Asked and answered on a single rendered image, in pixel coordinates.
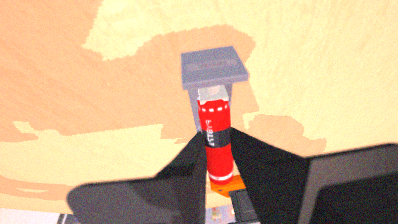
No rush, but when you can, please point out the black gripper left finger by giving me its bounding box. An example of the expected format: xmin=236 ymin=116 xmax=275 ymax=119
xmin=65 ymin=131 xmax=207 ymax=224

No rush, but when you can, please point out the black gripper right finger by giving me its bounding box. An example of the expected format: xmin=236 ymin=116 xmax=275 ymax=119
xmin=230 ymin=127 xmax=398 ymax=224

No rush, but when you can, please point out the red battery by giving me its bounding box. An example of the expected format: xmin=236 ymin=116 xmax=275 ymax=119
xmin=197 ymin=97 xmax=234 ymax=186

